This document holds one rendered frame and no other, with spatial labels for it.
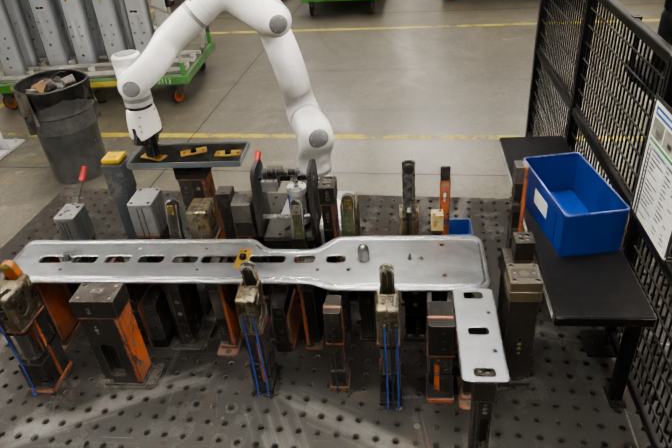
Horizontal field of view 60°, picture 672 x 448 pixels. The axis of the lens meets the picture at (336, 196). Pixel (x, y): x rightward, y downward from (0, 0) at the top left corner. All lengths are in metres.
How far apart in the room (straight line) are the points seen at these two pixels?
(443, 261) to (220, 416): 0.73
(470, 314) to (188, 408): 0.81
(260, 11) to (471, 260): 0.90
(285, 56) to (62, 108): 2.64
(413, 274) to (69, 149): 3.26
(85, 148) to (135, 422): 2.94
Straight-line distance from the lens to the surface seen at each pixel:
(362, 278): 1.53
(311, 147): 1.88
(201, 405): 1.72
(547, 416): 1.66
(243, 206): 1.74
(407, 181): 1.63
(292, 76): 1.84
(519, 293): 1.47
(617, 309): 1.48
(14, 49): 6.17
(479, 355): 1.35
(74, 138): 4.37
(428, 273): 1.54
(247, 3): 1.74
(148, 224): 1.84
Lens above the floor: 2.00
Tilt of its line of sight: 32 degrees down
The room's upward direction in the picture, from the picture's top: 5 degrees counter-clockwise
